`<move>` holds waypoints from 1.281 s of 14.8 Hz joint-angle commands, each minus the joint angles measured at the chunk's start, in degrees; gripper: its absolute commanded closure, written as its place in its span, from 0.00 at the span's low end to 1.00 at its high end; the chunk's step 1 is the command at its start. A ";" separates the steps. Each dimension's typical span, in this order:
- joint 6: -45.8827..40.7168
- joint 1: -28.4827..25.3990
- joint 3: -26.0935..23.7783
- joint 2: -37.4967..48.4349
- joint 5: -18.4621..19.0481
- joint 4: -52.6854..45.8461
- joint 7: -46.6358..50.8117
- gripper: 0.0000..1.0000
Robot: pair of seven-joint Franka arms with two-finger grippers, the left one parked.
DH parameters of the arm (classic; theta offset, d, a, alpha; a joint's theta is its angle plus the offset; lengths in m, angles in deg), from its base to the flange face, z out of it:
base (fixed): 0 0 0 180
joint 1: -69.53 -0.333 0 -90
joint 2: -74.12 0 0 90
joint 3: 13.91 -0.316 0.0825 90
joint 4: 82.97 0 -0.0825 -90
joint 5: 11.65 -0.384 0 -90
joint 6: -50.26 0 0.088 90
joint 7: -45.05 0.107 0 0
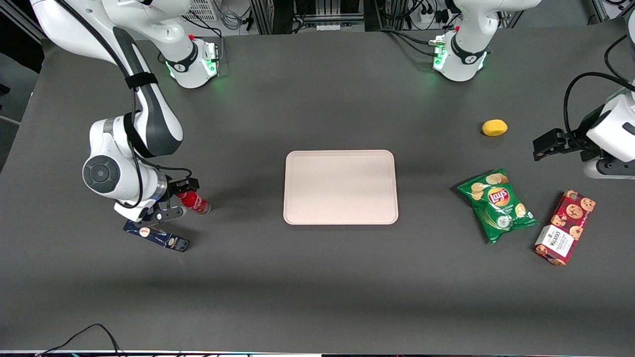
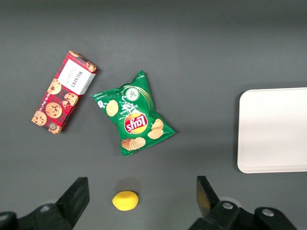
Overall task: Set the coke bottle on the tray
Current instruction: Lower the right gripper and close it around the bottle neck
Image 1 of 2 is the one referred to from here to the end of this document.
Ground black cable along right arm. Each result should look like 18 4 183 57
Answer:
52 0 194 209

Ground black cable at table edge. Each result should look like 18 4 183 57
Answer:
35 324 122 357

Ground green Lay's chips bag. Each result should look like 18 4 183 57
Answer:
456 168 540 245

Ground red coke bottle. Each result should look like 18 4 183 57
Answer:
177 190 212 215

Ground black velcro strap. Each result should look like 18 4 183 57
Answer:
124 72 159 90

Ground grey coiled cable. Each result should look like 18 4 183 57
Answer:
218 0 250 31

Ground red Walkers cookie box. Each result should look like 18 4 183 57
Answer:
534 190 597 267

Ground yellow lemon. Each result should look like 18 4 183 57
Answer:
482 119 508 137

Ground black cables behind left base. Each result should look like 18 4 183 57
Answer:
380 25 442 56

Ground dark blue snack packet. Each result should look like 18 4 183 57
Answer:
123 221 191 253

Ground white vented box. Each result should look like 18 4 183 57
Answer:
189 0 219 21

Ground pale pink plastic tray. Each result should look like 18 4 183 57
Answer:
283 150 399 226

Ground white power strip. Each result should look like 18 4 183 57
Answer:
412 5 449 26

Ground black looped cable at left arm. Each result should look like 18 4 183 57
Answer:
564 72 635 147

